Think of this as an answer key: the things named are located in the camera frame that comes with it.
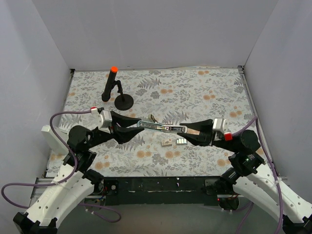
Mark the black microphone orange tip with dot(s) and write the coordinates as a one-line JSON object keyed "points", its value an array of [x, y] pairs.
{"points": [[106, 95]]}

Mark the white angled bracket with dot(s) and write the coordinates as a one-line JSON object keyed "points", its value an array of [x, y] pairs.
{"points": [[53, 141]]}

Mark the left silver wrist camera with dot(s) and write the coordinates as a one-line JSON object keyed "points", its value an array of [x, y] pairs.
{"points": [[105, 120]]}

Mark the staple tray with staples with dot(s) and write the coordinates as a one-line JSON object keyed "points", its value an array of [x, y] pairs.
{"points": [[181, 141]]}

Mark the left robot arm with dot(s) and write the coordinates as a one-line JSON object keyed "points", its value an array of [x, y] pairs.
{"points": [[75, 180]]}

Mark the black base frame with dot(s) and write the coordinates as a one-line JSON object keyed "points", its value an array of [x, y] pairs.
{"points": [[204, 190]]}

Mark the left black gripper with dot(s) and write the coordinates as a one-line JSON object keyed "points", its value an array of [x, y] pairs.
{"points": [[113, 126]]}

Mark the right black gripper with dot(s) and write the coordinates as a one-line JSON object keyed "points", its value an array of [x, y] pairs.
{"points": [[212, 133]]}

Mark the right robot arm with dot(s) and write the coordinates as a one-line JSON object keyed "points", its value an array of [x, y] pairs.
{"points": [[251, 175]]}

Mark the beige green stapler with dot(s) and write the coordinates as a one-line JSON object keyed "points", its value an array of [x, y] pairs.
{"points": [[153, 124]]}

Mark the white staple box sleeve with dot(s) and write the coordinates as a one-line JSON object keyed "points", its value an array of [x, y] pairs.
{"points": [[166, 142]]}

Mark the black microphone desk stand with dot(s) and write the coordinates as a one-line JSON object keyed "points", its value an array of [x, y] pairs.
{"points": [[123, 102]]}

